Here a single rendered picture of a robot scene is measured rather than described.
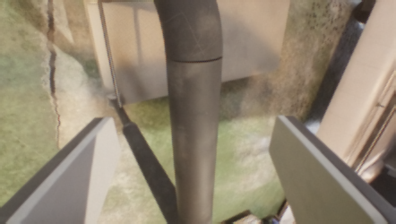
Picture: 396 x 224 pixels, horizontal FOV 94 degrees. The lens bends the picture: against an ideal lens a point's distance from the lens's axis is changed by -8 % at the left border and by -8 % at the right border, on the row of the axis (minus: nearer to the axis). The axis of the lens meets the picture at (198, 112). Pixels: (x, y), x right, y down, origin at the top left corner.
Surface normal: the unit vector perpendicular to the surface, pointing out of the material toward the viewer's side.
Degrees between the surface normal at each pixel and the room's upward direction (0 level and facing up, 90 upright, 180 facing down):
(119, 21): 0
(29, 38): 0
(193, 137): 32
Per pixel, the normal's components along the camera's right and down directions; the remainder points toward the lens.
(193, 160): -0.01, 0.50
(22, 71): 0.52, 0.43
